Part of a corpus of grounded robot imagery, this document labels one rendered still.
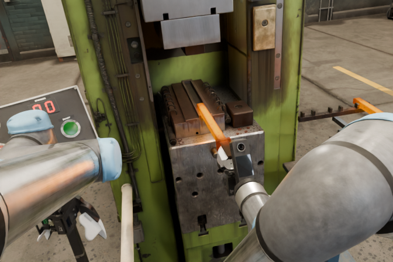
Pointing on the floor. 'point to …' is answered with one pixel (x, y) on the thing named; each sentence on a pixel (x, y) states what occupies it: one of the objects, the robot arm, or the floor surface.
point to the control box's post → (76, 245)
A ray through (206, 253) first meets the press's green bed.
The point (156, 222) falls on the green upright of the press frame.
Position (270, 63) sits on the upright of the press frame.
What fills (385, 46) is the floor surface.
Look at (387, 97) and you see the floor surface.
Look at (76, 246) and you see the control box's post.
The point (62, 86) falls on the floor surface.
